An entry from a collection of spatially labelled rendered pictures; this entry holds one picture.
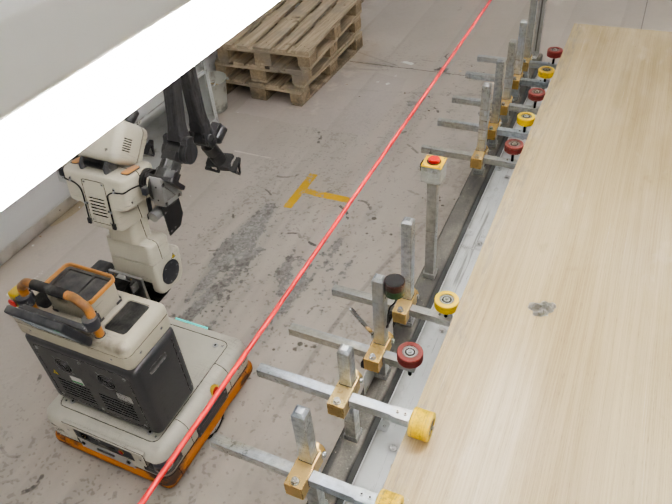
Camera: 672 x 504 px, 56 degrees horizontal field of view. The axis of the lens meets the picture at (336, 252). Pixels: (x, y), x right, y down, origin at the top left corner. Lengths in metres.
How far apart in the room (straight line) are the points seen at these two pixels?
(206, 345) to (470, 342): 1.34
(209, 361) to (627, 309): 1.68
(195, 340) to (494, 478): 1.63
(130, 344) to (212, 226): 1.84
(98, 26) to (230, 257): 3.57
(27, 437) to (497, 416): 2.19
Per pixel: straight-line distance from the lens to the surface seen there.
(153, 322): 2.33
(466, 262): 2.64
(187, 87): 2.30
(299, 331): 2.07
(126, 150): 2.28
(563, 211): 2.50
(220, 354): 2.84
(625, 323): 2.13
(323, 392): 1.78
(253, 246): 3.77
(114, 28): 0.17
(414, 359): 1.91
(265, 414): 2.95
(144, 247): 2.48
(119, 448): 2.72
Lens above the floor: 2.39
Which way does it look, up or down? 41 degrees down
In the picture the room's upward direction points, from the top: 5 degrees counter-clockwise
